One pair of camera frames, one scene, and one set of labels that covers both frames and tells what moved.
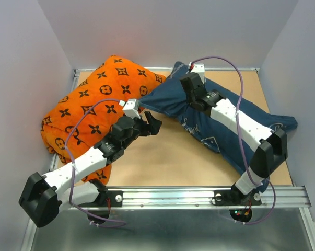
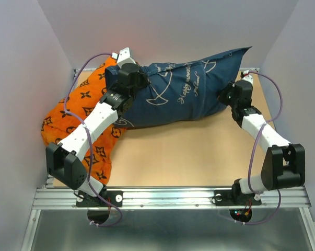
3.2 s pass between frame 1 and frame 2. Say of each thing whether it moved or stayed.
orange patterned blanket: stayed
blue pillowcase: moved
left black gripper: moved
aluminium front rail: stayed
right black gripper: moved
